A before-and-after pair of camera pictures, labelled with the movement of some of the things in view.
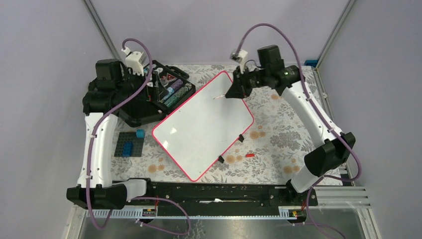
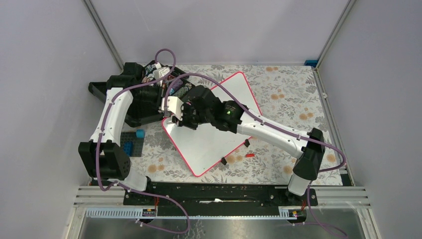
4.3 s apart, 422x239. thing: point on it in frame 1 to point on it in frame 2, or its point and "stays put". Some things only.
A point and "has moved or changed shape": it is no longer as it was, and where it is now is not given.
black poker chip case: (167, 86) stays put
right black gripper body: (249, 80) to (191, 118)
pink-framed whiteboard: (202, 130) has moved or changed shape
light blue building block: (140, 133) stays put
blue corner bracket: (312, 62) stays put
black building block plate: (137, 144) stays put
